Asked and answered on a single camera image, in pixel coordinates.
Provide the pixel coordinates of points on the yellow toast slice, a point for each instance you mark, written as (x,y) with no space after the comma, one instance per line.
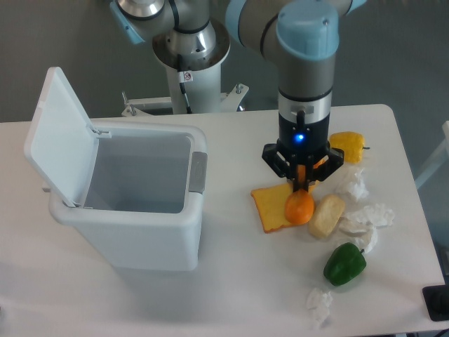
(270,202)

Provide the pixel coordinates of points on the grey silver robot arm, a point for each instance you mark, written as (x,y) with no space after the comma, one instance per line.
(300,38)

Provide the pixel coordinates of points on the green bell pepper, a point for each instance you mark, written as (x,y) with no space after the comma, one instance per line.
(345,263)

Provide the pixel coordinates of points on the white trash bin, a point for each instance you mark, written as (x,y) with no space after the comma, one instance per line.
(142,203)

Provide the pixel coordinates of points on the black device at edge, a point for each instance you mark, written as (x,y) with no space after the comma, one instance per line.
(436,301)

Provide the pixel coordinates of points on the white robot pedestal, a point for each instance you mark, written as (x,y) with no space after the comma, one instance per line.
(193,64)

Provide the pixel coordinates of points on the pale oval bread loaf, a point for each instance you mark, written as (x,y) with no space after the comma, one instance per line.
(326,216)

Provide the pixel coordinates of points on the yellow bell pepper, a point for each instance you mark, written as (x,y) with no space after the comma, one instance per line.
(351,143)

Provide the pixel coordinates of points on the white bin lid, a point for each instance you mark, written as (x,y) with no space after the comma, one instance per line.
(62,142)

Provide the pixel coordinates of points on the long orange baguette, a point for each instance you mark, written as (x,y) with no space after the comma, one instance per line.
(300,205)

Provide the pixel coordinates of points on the crumpled white tissue lower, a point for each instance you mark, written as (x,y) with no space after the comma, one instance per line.
(318,304)

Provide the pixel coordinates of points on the crumpled white tissue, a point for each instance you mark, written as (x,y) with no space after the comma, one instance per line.
(362,226)
(353,184)
(318,304)

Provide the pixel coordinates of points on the crumpled white tissue middle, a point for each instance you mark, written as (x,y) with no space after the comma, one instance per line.
(362,226)

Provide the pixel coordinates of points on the white frame at right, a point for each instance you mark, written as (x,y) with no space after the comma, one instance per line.
(435,160)

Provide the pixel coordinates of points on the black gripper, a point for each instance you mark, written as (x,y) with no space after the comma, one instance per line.
(305,144)

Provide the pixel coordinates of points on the crumpled white tissue upper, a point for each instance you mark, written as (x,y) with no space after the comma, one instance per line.
(353,184)

